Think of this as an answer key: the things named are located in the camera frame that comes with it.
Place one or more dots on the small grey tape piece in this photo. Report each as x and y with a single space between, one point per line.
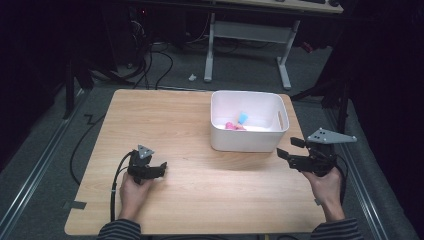
317 202

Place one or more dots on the person's left hand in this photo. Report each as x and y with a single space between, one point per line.
131 196

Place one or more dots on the crumpled white paper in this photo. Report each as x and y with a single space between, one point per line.
192 77

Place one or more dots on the grey tape strip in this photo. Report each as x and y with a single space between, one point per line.
75 205

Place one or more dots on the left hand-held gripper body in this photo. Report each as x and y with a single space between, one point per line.
140 166

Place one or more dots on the black stand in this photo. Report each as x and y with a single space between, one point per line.
69 90
343 106

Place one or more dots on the person's right hand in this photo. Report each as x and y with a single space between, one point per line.
328 190

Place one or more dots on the white-legged wooden desk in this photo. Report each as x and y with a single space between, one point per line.
253 31

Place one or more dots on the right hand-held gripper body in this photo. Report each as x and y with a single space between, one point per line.
320 160

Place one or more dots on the black computer tower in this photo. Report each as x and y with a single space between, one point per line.
126 33

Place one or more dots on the blue small toy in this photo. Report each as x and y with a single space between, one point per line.
243 118

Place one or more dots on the metal floor rail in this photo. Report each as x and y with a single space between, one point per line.
36 160
361 186

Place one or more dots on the pink small toy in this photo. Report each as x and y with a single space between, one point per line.
230 126

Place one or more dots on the white plastic bin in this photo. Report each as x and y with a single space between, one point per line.
233 140

